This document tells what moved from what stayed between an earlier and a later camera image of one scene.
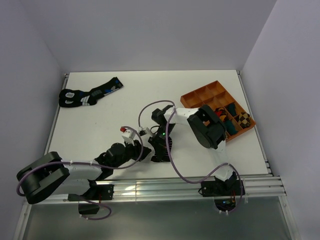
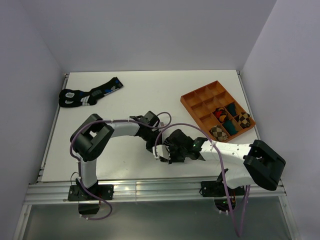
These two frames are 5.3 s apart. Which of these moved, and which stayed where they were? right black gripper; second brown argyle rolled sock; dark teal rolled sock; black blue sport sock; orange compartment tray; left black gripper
Moved: right black gripper; left black gripper
Stayed: black blue sport sock; dark teal rolled sock; second brown argyle rolled sock; orange compartment tray
